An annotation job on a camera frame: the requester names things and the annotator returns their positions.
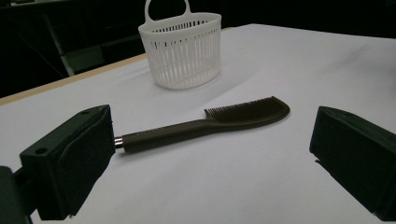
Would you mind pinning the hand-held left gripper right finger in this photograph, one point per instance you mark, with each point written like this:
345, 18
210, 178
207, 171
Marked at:
358, 155

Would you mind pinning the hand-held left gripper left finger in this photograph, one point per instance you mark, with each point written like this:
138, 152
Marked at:
71, 161

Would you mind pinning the dark brown comb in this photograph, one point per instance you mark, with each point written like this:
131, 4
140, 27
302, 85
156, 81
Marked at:
174, 137

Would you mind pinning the white slotted plastic basket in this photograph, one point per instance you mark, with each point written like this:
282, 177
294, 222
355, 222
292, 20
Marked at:
183, 65

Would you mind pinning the white table leg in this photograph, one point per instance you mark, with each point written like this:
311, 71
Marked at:
60, 49

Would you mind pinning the white table cover sheet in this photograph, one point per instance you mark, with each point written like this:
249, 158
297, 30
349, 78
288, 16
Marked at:
249, 186

